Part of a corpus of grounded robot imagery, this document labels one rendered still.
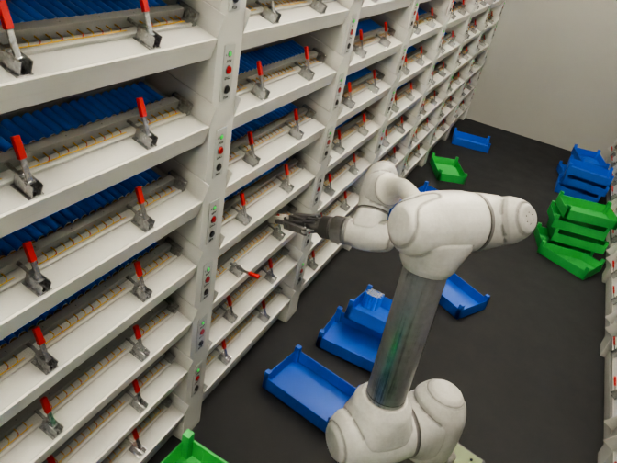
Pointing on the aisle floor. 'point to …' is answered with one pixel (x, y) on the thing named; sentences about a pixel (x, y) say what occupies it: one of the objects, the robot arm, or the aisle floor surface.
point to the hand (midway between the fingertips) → (277, 219)
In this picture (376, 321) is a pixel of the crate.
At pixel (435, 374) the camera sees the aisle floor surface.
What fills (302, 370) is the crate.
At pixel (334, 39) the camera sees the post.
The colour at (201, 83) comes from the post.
